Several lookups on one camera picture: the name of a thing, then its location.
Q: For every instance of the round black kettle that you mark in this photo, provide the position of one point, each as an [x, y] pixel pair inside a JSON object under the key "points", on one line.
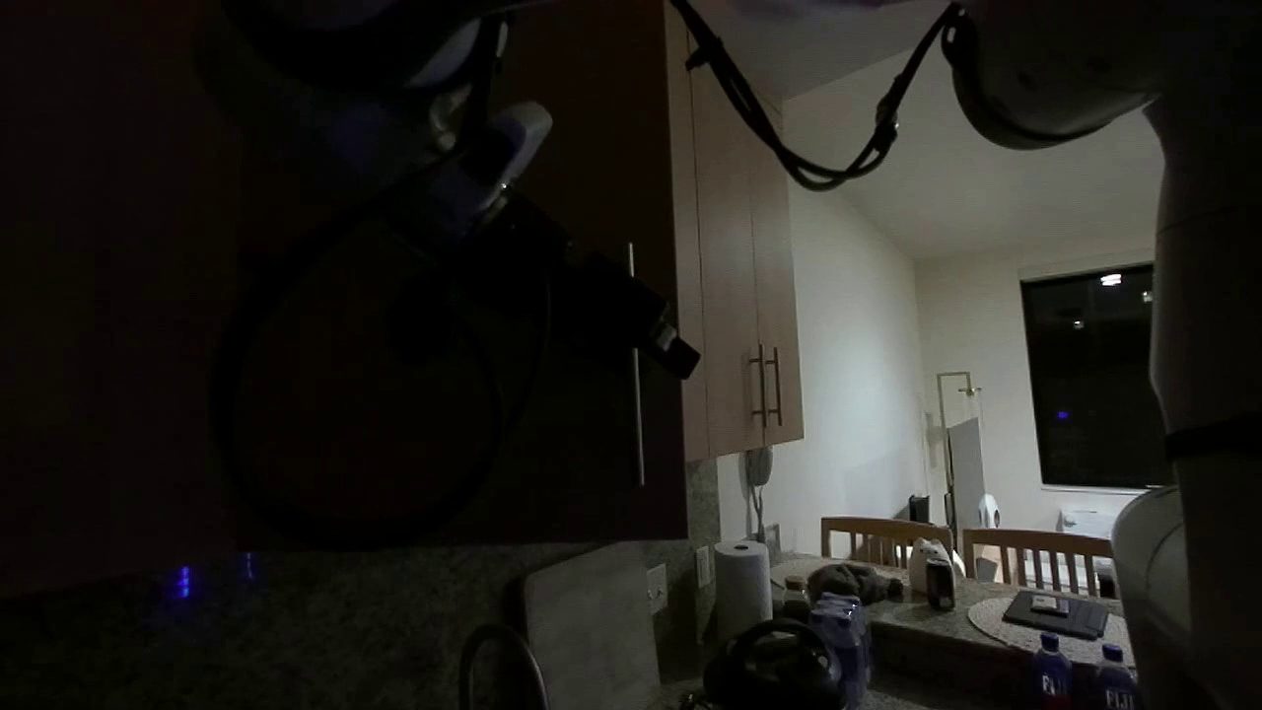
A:
{"points": [[776, 673]]}

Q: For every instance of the dark window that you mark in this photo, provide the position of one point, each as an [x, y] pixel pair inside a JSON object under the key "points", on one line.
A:
{"points": [[1089, 380]]}

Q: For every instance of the wooden dining chair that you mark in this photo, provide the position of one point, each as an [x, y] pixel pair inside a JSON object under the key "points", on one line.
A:
{"points": [[881, 534], [1040, 546]]}

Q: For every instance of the blue indicator light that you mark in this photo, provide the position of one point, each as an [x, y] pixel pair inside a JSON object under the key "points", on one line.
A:
{"points": [[183, 585]]}

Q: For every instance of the round dining table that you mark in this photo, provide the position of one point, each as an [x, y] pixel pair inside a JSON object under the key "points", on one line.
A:
{"points": [[999, 632]]}

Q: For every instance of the light wooden cabinet door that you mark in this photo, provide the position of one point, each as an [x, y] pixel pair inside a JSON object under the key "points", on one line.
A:
{"points": [[785, 288], [719, 288]]}

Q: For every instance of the dark closed laptop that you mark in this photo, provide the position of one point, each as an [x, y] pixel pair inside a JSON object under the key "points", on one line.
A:
{"points": [[1058, 614]]}

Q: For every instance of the white wall outlet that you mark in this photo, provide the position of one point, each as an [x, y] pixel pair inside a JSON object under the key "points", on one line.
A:
{"points": [[658, 588]]}

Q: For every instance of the wooden cutting board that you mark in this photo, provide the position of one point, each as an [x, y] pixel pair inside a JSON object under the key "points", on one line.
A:
{"points": [[593, 632]]}

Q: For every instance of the white paper towel roll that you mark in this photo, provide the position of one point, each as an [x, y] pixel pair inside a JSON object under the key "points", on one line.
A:
{"points": [[743, 592]]}

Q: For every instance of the white countertop appliance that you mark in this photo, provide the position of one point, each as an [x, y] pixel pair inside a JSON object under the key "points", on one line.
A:
{"points": [[938, 576]]}

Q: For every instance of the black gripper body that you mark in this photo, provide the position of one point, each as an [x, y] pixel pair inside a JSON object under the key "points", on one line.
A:
{"points": [[585, 280]]}

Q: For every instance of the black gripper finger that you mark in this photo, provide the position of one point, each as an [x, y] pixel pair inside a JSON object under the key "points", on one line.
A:
{"points": [[671, 352]]}

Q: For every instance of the steel kitchen faucet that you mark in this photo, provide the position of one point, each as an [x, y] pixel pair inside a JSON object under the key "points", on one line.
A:
{"points": [[492, 632]]}

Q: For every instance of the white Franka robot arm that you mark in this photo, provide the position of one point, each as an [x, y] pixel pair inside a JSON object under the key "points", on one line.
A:
{"points": [[1049, 66]]}

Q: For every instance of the blue cap water bottle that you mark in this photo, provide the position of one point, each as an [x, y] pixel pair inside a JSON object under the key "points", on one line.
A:
{"points": [[1055, 673], [1118, 680]]}

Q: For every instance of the wall mounted phone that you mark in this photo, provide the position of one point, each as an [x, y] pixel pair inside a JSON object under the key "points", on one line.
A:
{"points": [[757, 479]]}

